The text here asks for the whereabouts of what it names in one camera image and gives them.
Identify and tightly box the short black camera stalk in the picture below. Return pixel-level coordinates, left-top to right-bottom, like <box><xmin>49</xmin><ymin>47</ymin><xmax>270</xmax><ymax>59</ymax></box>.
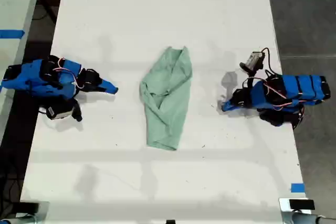
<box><xmin>241</xmin><ymin>68</ymin><xmax>261</xmax><ymax>90</ymax></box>
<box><xmin>71</xmin><ymin>99</ymin><xmax>83</xmax><ymax>123</ymax></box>

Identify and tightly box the pale green T-shirt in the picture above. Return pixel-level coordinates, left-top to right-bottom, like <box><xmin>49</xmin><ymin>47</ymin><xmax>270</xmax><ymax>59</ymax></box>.
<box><xmin>139</xmin><ymin>46</ymin><xmax>194</xmax><ymax>152</ymax></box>

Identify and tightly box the short blue tape strip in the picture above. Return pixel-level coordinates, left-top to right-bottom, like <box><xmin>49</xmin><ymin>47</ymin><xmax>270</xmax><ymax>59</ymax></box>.
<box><xmin>290</xmin><ymin>183</ymin><xmax>306</xmax><ymax>194</ymax></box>

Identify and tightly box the grey metal pipe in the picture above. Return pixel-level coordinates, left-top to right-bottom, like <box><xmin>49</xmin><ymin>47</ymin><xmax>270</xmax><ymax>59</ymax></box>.
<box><xmin>290</xmin><ymin>212</ymin><xmax>336</xmax><ymax>224</ymax></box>

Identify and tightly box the black camera box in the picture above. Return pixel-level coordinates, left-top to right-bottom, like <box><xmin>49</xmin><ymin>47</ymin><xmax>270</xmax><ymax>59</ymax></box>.
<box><xmin>239</xmin><ymin>50</ymin><xmax>266</xmax><ymax>73</ymax></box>
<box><xmin>39</xmin><ymin>102</ymin><xmax>75</xmax><ymax>121</ymax></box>

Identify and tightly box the long blue tape strip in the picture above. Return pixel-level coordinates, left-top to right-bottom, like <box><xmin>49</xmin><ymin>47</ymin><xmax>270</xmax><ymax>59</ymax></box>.
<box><xmin>0</xmin><ymin>29</ymin><xmax>26</xmax><ymax>39</ymax></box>

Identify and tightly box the small black box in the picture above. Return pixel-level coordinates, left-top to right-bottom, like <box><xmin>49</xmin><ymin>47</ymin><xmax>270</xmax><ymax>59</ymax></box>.
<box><xmin>18</xmin><ymin>201</ymin><xmax>40</xmax><ymax>215</ymax></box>
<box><xmin>288</xmin><ymin>199</ymin><xmax>316</xmax><ymax>211</ymax></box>

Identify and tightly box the black camera cable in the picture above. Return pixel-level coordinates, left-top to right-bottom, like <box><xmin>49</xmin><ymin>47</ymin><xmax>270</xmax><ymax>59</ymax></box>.
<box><xmin>261</xmin><ymin>47</ymin><xmax>280</xmax><ymax>78</ymax></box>

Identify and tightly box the grey side table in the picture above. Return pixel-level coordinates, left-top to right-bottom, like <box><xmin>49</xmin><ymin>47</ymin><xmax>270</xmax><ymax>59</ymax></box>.
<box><xmin>0</xmin><ymin>0</ymin><xmax>45</xmax><ymax>143</ymax></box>

